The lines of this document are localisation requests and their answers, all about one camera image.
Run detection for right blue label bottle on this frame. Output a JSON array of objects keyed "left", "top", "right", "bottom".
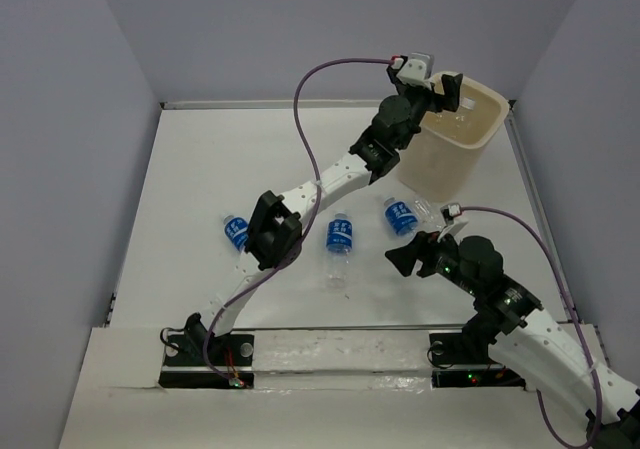
[{"left": 383, "top": 197, "right": 419, "bottom": 238}]

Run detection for purple cable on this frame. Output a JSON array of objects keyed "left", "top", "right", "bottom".
[
  {"left": 202, "top": 56, "right": 401, "bottom": 388},
  {"left": 457, "top": 205, "right": 601, "bottom": 448}
]

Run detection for small blue label bottle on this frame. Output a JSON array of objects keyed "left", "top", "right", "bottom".
[{"left": 431, "top": 112, "right": 451, "bottom": 131}]

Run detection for leftmost blue label bottle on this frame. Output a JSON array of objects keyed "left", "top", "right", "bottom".
[{"left": 222, "top": 214, "right": 248, "bottom": 253}]

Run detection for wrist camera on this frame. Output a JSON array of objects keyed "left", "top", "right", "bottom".
[
  {"left": 397, "top": 53, "right": 435, "bottom": 87},
  {"left": 438, "top": 203, "right": 469, "bottom": 242}
]

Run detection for clear unlabeled bottle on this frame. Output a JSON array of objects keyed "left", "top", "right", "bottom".
[
  {"left": 412, "top": 195, "right": 446, "bottom": 233},
  {"left": 454, "top": 97, "right": 476, "bottom": 130}
]

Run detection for center blue label bottle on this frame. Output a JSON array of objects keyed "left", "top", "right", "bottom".
[{"left": 325, "top": 212, "right": 353, "bottom": 289}]

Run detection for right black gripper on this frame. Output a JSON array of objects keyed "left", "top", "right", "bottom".
[{"left": 382, "top": 225, "right": 479, "bottom": 297}]

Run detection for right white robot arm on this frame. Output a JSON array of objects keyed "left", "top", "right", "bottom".
[{"left": 385, "top": 232, "right": 639, "bottom": 448}]

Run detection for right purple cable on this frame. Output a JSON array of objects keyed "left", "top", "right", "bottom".
[{"left": 457, "top": 205, "right": 601, "bottom": 448}]

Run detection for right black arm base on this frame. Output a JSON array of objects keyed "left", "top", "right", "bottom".
[{"left": 426, "top": 332, "right": 526, "bottom": 389}]

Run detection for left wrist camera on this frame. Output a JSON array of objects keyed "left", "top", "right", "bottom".
[{"left": 397, "top": 53, "right": 435, "bottom": 87}]

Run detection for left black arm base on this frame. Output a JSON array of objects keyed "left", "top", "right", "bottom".
[{"left": 158, "top": 330, "right": 255, "bottom": 390}]

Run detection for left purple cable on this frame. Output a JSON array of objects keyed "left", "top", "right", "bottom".
[{"left": 202, "top": 56, "right": 401, "bottom": 388}]

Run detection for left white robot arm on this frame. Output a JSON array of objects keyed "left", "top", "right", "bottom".
[{"left": 184, "top": 70, "right": 463, "bottom": 364}]

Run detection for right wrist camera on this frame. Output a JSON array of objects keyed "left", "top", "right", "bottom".
[{"left": 438, "top": 203, "right": 469, "bottom": 242}]

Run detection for beige plastic bin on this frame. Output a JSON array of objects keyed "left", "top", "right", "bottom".
[{"left": 396, "top": 76, "right": 509, "bottom": 202}]

